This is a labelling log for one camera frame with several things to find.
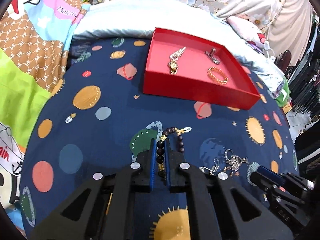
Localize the silver chain with bow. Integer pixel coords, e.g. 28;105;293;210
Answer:
198;157;222;176

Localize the dark bead bracelet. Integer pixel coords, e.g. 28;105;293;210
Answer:
156;126;186;181

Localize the gold cuff bangle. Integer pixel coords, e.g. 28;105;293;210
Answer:
207;67;228;85

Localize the silver link bracelet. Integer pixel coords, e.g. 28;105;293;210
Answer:
204;47;221;65

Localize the gold watch band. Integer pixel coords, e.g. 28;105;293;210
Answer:
168;60;178;75

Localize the navy planet print cloth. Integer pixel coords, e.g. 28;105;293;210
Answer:
20;37;298;236

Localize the green cloth item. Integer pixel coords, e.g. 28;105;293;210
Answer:
274;77;290;107

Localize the red cardboard tray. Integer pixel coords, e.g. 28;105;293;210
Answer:
143;28;260;110

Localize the beige curtain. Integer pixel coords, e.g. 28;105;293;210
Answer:
268;0;313;66

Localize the light blue pillow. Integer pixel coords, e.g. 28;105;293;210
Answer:
73;0;287;95

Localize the colourful monkey cartoon blanket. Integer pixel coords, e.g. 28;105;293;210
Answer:
1;0;89;231

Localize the white charging cable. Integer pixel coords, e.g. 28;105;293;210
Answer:
262;4;276;61

